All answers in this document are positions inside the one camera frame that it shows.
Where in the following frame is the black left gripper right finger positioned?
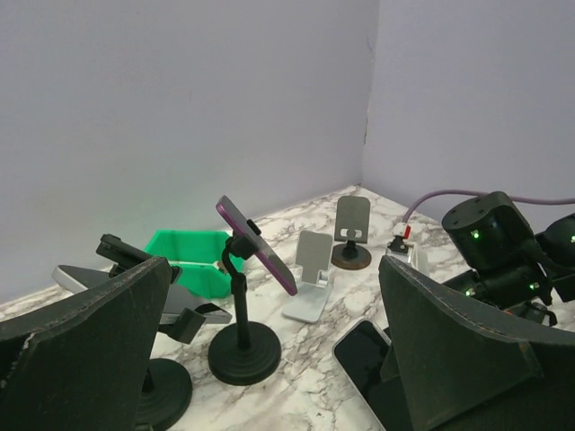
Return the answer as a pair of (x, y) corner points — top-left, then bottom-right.
(378, 256), (574, 430)

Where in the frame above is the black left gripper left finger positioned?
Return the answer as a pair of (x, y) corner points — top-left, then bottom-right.
(1, 257), (171, 430)

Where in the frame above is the black phone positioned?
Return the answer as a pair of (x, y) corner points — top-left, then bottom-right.
(359, 377), (413, 431)

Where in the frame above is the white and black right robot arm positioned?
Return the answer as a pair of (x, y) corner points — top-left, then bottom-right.
(441, 191), (574, 327)

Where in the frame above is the black clamp phone stand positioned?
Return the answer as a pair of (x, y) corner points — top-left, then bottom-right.
(96, 233), (152, 278)

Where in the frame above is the black round base phone stand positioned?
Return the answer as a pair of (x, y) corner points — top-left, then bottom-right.
(208, 233), (282, 386)

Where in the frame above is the silver folding phone stand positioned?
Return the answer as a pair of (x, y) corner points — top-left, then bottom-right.
(282, 230), (333, 324)

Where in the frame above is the brown base phone stand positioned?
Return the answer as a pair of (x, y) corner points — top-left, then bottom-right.
(332, 196), (372, 270)

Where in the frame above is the purple case phone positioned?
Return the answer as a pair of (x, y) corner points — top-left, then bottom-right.
(216, 196), (297, 296)

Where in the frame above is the green plastic bin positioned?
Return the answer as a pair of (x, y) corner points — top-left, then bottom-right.
(145, 230), (231, 300)

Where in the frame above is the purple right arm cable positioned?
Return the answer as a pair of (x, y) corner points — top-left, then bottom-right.
(402, 189), (575, 228)

